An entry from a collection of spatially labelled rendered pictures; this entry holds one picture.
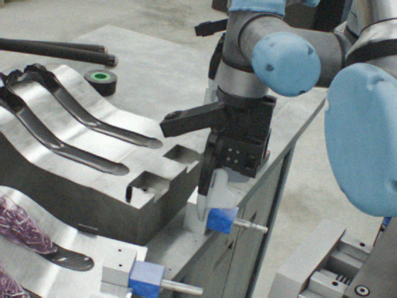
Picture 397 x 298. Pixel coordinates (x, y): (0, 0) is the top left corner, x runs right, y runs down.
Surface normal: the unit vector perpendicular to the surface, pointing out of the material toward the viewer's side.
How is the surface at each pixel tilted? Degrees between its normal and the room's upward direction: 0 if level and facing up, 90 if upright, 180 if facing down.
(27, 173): 90
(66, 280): 0
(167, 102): 0
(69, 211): 90
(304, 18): 90
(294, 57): 91
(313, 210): 0
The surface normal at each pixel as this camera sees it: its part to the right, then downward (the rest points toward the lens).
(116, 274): -0.15, 0.46
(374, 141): -0.95, 0.11
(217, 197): -0.25, 0.18
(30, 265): 0.58, -0.68
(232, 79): -0.48, 0.37
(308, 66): 0.23, 0.50
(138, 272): 0.16, -0.86
